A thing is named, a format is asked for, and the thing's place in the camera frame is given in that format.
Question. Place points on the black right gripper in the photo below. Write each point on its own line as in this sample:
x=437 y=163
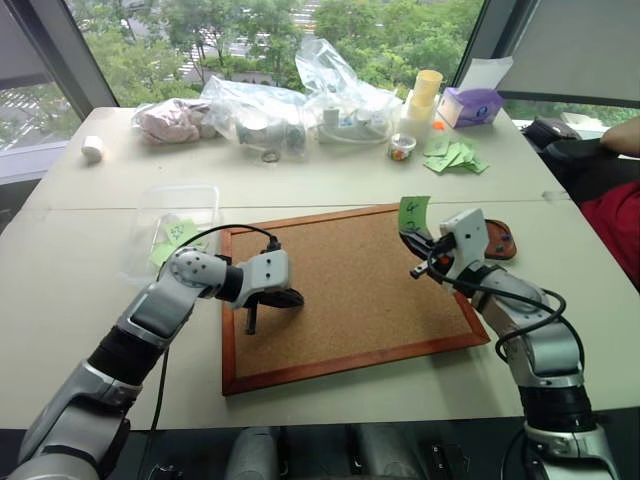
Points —
x=439 y=257

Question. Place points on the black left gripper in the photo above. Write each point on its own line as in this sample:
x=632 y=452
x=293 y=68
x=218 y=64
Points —
x=282 y=299

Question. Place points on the green sticky note with writing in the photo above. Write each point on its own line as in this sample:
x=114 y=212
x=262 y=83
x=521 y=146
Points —
x=414 y=215
x=181 y=231

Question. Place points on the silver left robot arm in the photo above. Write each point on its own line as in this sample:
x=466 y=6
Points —
x=150 y=312

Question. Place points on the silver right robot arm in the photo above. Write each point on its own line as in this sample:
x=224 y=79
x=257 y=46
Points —
x=545 y=350

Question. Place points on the person's bare forearm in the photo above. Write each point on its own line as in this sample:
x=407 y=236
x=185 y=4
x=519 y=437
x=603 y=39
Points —
x=622 y=135

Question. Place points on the brown oval tray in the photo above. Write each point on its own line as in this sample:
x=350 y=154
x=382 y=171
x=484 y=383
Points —
x=495 y=237

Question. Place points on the green paper note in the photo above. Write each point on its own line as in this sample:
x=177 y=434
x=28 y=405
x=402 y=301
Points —
x=477 y=165
x=436 y=146
x=442 y=164
x=462 y=152

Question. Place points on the plain green sticky note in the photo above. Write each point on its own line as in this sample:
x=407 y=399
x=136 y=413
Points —
x=161 y=254

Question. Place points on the clear plastic box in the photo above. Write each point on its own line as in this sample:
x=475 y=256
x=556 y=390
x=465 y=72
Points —
x=150 y=210

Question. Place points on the purple tissue box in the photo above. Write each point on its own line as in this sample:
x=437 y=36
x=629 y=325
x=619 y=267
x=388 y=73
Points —
x=470 y=107

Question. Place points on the grey rounded shape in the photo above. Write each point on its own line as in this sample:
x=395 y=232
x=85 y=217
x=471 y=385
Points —
x=252 y=455

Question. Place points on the clear tape strip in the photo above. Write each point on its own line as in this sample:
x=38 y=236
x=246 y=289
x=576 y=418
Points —
x=555 y=195

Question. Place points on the clear bag with power strip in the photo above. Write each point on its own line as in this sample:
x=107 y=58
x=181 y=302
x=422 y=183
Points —
x=345 y=110

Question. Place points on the yellow plastic cup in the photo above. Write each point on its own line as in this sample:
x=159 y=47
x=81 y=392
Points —
x=428 y=87

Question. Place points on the black chair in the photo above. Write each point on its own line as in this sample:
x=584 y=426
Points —
x=575 y=160

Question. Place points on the clear bag with cans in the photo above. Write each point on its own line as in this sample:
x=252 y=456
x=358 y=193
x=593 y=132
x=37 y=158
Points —
x=255 y=125

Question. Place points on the person's red clothing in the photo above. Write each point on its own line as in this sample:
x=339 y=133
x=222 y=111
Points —
x=615 y=225

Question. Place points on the bag with pink cloth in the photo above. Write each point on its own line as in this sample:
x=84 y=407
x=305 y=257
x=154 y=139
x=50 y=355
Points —
x=170 y=122

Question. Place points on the white tape roll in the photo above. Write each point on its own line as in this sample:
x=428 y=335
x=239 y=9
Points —
x=93 y=149

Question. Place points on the grey roller blind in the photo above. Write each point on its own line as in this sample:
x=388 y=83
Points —
x=570 y=45
x=20 y=45

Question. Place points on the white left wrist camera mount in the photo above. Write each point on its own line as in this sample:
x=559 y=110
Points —
x=265 y=272

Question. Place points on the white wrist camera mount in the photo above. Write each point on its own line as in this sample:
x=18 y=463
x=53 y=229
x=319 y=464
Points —
x=265 y=272
x=467 y=240

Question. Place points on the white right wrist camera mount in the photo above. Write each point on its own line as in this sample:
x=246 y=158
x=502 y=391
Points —
x=467 y=240

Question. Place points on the cork board with wooden frame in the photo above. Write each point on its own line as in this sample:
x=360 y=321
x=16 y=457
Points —
x=350 y=295

